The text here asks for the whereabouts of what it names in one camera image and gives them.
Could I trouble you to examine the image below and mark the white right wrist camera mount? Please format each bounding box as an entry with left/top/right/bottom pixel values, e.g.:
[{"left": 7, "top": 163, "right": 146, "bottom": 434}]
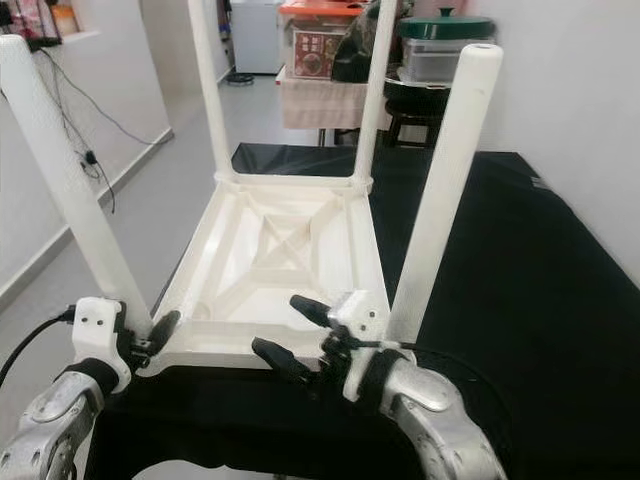
[{"left": 325, "top": 290, "right": 391, "bottom": 403}]

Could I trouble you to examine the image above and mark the orange lid storage box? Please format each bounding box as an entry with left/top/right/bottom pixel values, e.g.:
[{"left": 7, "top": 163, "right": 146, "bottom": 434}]
[{"left": 278, "top": 0, "right": 361, "bottom": 81}]

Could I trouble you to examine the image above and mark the white fridge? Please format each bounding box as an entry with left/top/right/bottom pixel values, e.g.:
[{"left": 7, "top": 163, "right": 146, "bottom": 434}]
[{"left": 230, "top": 0, "right": 286, "bottom": 76}]

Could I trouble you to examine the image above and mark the pink plastic bag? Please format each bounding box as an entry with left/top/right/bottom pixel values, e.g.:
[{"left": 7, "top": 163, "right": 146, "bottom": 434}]
[{"left": 10, "top": 0, "right": 51, "bottom": 36}]

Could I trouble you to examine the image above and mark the black wall cable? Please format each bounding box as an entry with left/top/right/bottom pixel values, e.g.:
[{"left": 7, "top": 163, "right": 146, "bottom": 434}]
[
  {"left": 40, "top": 50, "right": 161, "bottom": 151},
  {"left": 50, "top": 60, "right": 116, "bottom": 213}
]

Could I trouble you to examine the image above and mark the beige cloth covered side table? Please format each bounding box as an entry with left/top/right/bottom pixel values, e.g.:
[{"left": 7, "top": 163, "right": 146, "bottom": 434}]
[{"left": 278, "top": 75, "right": 366, "bottom": 131}]

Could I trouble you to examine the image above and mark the black round stool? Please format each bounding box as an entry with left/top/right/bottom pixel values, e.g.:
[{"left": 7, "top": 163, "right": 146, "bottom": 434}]
[{"left": 385, "top": 85, "right": 436, "bottom": 149}]

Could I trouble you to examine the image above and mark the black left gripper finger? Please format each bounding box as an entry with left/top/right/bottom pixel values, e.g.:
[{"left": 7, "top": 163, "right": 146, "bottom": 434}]
[{"left": 146, "top": 310, "right": 183, "bottom": 346}]

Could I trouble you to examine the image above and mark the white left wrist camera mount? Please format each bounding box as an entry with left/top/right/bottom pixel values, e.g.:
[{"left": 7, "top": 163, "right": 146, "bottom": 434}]
[{"left": 72, "top": 297, "right": 133, "bottom": 393}]

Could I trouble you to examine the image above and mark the black electronic device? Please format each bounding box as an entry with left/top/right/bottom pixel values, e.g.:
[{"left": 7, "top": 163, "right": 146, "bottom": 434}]
[{"left": 0, "top": 30, "right": 61, "bottom": 51}]

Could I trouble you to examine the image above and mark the black tablecloth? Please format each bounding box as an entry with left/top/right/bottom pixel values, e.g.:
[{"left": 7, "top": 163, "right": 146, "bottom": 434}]
[{"left": 85, "top": 143, "right": 640, "bottom": 480}]

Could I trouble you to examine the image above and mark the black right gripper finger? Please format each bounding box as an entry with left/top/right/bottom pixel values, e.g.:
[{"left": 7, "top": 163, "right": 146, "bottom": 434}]
[
  {"left": 290, "top": 294, "right": 336, "bottom": 329},
  {"left": 252, "top": 337, "right": 316, "bottom": 386}
]

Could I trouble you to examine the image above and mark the black bag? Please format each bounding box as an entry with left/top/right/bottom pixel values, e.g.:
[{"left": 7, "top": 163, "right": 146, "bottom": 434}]
[{"left": 330, "top": 5, "right": 381, "bottom": 83}]

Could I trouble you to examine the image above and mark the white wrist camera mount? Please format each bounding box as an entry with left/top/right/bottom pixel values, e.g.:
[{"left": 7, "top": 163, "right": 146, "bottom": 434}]
[
  {"left": 72, "top": 297, "right": 133, "bottom": 393},
  {"left": 325, "top": 290, "right": 391, "bottom": 403}
]

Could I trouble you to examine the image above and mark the clear container green lid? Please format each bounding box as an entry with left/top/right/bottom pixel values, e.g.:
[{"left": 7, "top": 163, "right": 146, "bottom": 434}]
[{"left": 398, "top": 8, "right": 496, "bottom": 83}]

